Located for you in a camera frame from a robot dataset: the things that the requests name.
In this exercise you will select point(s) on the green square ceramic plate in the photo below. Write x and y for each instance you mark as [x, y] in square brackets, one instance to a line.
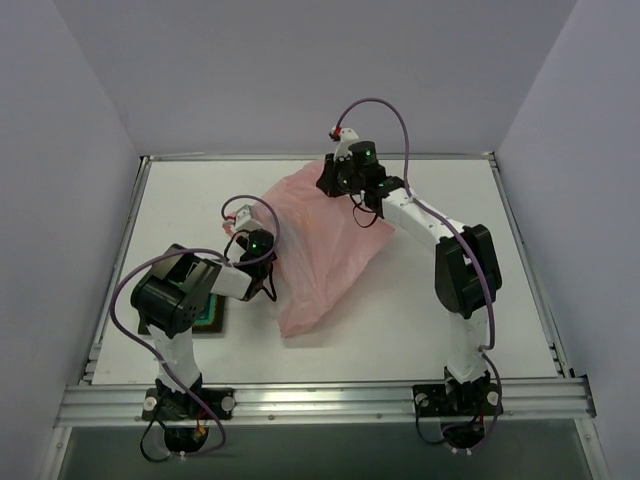
[206, 317]

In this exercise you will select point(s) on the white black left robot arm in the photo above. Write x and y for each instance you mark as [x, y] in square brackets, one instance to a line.
[173, 295]

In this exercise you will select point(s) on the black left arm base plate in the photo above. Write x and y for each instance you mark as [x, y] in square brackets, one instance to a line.
[175, 406]

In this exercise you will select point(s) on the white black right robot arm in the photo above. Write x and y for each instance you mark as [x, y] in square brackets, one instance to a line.
[467, 276]

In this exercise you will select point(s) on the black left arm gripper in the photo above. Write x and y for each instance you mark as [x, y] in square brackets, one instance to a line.
[267, 270]

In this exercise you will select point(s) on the pink plastic bag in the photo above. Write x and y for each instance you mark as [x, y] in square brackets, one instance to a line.
[321, 251]

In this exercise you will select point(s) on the aluminium front rail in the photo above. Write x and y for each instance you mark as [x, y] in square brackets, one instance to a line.
[327, 403]

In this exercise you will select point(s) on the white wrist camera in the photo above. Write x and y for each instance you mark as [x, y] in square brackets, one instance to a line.
[343, 137]
[242, 219]

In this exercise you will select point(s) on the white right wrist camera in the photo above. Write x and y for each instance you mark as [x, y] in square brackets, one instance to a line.
[343, 137]

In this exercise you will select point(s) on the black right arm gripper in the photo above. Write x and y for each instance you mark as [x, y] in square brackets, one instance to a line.
[329, 181]

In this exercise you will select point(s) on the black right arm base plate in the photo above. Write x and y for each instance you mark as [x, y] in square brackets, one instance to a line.
[451, 399]

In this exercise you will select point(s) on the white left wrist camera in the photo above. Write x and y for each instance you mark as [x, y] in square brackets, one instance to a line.
[242, 219]

